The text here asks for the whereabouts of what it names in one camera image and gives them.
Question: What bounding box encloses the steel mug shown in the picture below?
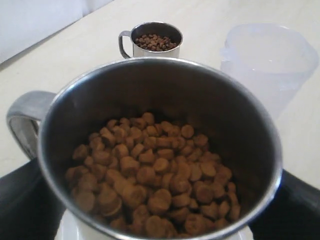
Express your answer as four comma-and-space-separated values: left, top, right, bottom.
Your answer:
118, 21, 183, 59
6, 57, 283, 240

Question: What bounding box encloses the white curtain backdrop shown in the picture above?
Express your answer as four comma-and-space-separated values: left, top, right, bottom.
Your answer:
0, 0, 110, 63

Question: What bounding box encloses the translucent plastic pitcher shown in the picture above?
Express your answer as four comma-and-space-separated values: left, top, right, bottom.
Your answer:
220, 23, 320, 120

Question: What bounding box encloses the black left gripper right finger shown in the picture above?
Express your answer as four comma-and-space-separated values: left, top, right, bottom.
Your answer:
249, 170, 320, 240

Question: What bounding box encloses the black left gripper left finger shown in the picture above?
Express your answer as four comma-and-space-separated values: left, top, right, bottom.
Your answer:
0, 161, 65, 240

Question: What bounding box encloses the white plastic tray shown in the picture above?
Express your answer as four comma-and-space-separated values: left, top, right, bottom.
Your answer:
54, 210, 254, 240

